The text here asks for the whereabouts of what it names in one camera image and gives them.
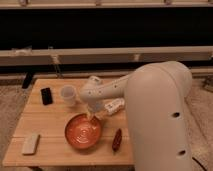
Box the black cable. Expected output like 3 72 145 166
191 155 209 171

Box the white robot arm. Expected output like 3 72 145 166
80 61 192 171

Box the translucent plastic cup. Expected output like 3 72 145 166
60 85 77 107

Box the white sponge block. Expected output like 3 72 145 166
22 133 40 155

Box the dark red oblong object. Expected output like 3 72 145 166
112 129 122 152

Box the orange ceramic bowl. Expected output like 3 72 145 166
64 114 102 150

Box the black rectangular block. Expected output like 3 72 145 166
41 88 53 105

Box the white plastic bottle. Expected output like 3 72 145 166
104 98 125 116

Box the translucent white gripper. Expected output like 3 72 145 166
87 102 104 120

